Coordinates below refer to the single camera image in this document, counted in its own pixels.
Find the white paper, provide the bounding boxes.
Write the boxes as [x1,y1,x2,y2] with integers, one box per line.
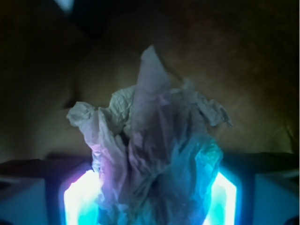
[67,46,230,225]

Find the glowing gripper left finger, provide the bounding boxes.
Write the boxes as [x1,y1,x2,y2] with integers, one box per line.
[0,158,99,225]

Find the brown paper bag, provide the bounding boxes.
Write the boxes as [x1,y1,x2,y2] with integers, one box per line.
[0,0,300,161]

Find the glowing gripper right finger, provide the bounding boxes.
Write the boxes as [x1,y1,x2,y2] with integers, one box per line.
[204,153,300,225]

